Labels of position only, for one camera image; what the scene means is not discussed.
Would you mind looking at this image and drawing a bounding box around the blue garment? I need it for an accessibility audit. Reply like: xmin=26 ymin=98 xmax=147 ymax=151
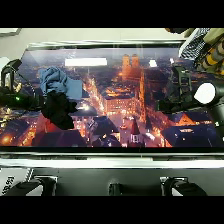
xmin=38 ymin=66 xmax=83 ymax=101

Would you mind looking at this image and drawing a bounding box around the silver frame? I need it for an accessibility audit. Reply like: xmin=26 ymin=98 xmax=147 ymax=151
xmin=0 ymin=151 xmax=224 ymax=197

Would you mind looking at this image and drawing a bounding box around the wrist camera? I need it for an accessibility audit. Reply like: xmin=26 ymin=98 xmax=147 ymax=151
xmin=0 ymin=58 xmax=23 ymax=92
xmin=171 ymin=65 xmax=194 ymax=102

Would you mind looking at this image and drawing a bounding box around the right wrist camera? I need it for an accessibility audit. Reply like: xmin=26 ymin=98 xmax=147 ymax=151
xmin=171 ymin=65 xmax=194 ymax=102

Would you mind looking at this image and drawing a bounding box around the olive garment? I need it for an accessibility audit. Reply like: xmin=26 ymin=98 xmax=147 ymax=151
xmin=202 ymin=27 xmax=224 ymax=45

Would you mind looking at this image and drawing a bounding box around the yellow striped garment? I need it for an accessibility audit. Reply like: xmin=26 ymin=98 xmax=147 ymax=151
xmin=194 ymin=35 xmax=224 ymax=78

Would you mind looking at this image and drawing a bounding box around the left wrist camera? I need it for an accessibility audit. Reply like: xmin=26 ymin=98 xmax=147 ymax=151
xmin=0 ymin=58 xmax=23 ymax=92

